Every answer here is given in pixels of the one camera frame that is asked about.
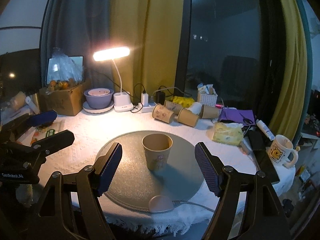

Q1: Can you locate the plain brown paper cup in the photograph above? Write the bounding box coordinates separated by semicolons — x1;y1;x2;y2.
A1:
177;108;199;127

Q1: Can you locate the yellow curtain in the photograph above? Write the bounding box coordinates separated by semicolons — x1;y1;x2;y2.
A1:
270;0;308;140
110;0;184;102

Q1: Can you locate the white power strip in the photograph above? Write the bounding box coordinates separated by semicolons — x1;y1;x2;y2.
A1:
140;102;156;113

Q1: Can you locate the purple cloth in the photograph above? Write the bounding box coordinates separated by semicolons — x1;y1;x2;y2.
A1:
218;107;255;126

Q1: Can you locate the white bowl inside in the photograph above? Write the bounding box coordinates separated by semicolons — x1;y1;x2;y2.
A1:
87;88;111;96

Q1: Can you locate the rear brown paper cup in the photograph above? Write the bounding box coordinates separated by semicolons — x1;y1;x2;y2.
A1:
164;100;183;115

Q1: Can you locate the white cartoon mug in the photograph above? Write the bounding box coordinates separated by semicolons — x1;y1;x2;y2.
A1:
267;134;298;168

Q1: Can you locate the cardboard box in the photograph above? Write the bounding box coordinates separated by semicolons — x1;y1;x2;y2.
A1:
39;79;92;116

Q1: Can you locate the white plastic basket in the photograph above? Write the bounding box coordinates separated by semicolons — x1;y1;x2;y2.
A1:
197;92;218;107

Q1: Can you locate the yellow tissue pack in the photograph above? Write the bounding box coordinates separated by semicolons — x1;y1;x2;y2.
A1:
207;122;244;146

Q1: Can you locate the white desk lamp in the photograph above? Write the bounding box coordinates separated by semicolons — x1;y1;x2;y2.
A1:
93;46;135;113

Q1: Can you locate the right yellow curtain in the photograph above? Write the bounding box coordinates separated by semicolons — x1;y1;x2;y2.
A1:
270;0;308;140

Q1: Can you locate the paper cup with pink drawings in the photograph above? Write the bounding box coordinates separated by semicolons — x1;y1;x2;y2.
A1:
142;133;174;171

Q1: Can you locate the right brown paper cup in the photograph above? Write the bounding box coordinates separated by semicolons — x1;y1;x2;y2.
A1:
200;105;220;119

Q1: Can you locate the round grey warming pad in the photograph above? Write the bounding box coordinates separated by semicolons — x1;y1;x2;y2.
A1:
97;131;204;212

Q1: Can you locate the yellow cloth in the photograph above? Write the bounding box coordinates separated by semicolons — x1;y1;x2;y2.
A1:
172;96;195;108

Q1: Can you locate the black wallet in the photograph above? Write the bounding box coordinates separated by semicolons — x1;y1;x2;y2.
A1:
246;129;280;184

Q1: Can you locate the grey blue curtain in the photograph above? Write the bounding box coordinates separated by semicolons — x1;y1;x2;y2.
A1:
40;0;114;88

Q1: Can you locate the pink pad controller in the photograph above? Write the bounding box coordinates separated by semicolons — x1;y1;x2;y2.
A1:
149;195;174;213

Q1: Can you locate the black power adapter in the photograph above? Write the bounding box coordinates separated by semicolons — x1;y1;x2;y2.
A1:
155;91;166;105

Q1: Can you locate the white cream tube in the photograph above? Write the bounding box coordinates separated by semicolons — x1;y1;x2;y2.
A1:
256;119;275;141

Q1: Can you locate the white plate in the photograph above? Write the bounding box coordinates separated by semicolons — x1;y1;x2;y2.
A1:
82;101;115;115

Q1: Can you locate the white charger plug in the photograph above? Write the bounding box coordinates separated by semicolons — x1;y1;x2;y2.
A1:
140;93;149;107

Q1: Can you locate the plastic bag of oranges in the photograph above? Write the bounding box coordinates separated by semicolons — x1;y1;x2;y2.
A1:
46;48;84;87

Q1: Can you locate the lying paper cup with drawings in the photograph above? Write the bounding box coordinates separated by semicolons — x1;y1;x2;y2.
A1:
152;103;175;124

